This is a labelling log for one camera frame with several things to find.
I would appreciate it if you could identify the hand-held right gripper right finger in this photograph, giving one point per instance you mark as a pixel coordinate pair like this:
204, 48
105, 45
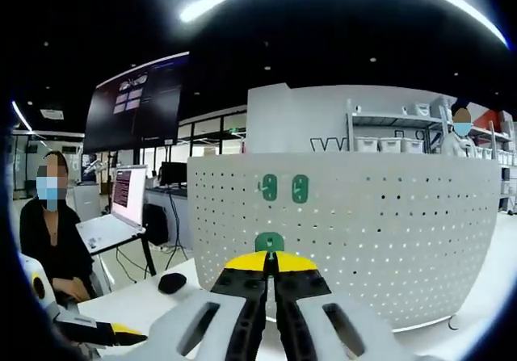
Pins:
299, 316

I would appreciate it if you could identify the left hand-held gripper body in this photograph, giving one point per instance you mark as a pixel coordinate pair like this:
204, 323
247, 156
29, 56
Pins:
40, 286

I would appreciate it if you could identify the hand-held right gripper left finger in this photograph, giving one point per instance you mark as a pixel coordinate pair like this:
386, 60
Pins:
242, 316

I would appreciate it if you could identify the green hook assembly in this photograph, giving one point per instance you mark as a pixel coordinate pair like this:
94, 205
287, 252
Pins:
301, 189
270, 187
266, 240

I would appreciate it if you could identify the white perforated mounting plate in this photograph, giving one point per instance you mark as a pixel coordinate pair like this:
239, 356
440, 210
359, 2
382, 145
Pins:
383, 236

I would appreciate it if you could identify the black mouse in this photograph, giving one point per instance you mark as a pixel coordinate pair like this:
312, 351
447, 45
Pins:
171, 283

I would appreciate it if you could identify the black computer tower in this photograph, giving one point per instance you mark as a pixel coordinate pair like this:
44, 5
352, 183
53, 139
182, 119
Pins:
155, 223

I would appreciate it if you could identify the white laptop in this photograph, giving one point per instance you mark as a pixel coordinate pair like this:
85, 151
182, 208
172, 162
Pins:
129, 195

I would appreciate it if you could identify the black desk monitor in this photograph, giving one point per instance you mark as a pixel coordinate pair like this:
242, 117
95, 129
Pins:
173, 173

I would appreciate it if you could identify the row of white storage bins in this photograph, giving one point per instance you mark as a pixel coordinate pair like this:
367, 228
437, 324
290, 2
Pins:
367, 145

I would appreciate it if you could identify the metal storage shelf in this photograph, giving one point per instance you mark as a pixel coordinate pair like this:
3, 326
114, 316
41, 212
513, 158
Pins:
387, 119

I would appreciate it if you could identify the ceiling light strip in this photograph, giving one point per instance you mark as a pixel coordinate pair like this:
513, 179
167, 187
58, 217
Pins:
202, 5

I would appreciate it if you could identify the large dark wall screen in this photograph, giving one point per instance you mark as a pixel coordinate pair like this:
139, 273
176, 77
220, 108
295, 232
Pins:
121, 127

